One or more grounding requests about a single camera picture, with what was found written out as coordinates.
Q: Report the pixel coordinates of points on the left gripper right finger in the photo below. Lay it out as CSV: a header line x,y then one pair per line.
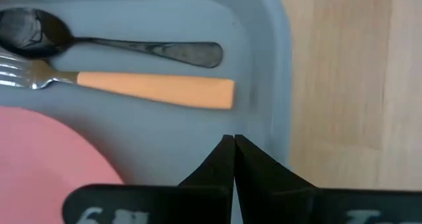
x,y
263,181

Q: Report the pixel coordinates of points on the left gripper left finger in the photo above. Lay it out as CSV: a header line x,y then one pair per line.
x,y
217,171

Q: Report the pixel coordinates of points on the pink round plate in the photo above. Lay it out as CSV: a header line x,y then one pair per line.
x,y
39,158

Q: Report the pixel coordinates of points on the dark metal spoon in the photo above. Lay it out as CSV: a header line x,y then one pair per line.
x,y
33,33

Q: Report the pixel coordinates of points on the grey-blue plastic tray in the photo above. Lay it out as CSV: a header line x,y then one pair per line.
x,y
148,135

